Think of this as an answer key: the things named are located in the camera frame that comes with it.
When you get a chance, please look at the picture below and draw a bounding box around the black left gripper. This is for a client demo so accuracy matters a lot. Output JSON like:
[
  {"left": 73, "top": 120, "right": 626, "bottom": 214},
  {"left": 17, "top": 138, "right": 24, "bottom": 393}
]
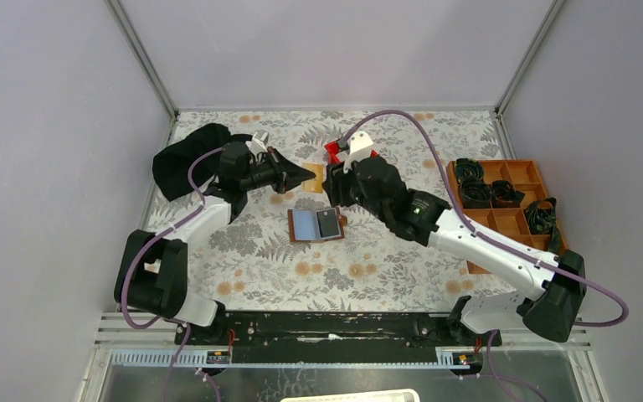
[{"left": 239, "top": 147, "right": 315, "bottom": 194}]

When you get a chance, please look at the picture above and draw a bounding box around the gold VIP credit card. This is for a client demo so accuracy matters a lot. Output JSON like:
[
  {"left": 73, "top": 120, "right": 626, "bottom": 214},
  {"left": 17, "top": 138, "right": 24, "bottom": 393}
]
[{"left": 301, "top": 162, "right": 325, "bottom": 193}]

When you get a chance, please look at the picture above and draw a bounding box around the brown leather card holder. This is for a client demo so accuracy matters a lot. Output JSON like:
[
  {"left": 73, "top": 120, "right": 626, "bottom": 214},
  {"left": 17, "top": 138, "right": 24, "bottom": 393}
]
[{"left": 287, "top": 208, "right": 348, "bottom": 244}]

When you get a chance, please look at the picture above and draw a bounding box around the black VIP credit card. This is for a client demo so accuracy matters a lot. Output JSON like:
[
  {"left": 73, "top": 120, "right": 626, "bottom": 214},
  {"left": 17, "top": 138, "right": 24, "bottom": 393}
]
[{"left": 315, "top": 209, "right": 342, "bottom": 240}]

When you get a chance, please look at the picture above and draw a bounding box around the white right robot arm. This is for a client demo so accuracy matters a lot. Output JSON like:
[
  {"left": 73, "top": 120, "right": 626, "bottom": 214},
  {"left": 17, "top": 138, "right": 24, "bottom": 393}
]
[{"left": 322, "top": 157, "right": 586, "bottom": 345}]

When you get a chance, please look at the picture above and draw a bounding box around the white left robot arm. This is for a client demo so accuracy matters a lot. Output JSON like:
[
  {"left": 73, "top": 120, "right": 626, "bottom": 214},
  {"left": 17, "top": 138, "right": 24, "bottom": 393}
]
[{"left": 114, "top": 142, "right": 316, "bottom": 344}]

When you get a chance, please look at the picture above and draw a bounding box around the red plastic bin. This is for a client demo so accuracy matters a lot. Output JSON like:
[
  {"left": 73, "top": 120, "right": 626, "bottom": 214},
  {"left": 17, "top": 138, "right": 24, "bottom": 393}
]
[{"left": 324, "top": 140, "right": 378, "bottom": 164}]

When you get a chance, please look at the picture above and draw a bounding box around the floral table mat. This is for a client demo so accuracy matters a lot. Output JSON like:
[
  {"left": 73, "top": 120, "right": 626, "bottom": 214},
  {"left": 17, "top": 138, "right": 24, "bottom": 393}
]
[{"left": 171, "top": 111, "right": 512, "bottom": 312}]

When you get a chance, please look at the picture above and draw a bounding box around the dark rolled tie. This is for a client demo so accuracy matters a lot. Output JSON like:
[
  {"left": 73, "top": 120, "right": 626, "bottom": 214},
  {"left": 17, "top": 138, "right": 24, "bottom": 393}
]
[
  {"left": 491, "top": 180, "right": 525, "bottom": 209},
  {"left": 460, "top": 180, "right": 492, "bottom": 209},
  {"left": 454, "top": 158, "right": 485, "bottom": 184}
]

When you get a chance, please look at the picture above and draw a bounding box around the black cloth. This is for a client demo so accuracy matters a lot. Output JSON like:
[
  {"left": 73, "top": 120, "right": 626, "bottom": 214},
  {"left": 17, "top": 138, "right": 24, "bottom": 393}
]
[{"left": 152, "top": 123, "right": 252, "bottom": 202}]

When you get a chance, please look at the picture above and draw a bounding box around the orange compartment tray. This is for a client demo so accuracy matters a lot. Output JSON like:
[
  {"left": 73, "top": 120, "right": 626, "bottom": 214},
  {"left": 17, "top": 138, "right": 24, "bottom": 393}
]
[{"left": 446, "top": 159, "right": 567, "bottom": 255}]

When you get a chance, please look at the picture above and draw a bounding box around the dark patterned tie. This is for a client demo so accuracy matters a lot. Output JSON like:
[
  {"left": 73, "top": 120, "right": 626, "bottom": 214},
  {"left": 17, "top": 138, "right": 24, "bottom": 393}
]
[{"left": 524, "top": 197, "right": 563, "bottom": 255}]

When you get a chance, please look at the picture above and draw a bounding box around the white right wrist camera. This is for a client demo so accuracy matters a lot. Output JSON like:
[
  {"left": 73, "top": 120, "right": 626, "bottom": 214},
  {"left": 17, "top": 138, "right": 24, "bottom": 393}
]
[{"left": 343, "top": 131, "right": 373, "bottom": 173}]

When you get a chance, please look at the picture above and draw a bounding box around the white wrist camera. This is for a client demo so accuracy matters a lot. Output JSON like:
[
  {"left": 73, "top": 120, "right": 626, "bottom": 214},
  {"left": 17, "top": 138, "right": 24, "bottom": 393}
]
[
  {"left": 249, "top": 130, "right": 270, "bottom": 155},
  {"left": 343, "top": 131, "right": 373, "bottom": 173}
]

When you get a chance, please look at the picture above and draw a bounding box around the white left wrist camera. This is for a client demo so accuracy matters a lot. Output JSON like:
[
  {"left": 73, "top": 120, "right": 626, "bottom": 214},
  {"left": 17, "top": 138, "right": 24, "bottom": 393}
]
[{"left": 249, "top": 130, "right": 270, "bottom": 155}]

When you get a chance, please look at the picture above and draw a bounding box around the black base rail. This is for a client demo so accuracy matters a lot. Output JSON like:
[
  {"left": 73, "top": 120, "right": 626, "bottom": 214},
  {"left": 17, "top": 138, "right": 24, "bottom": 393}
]
[{"left": 175, "top": 311, "right": 502, "bottom": 365}]

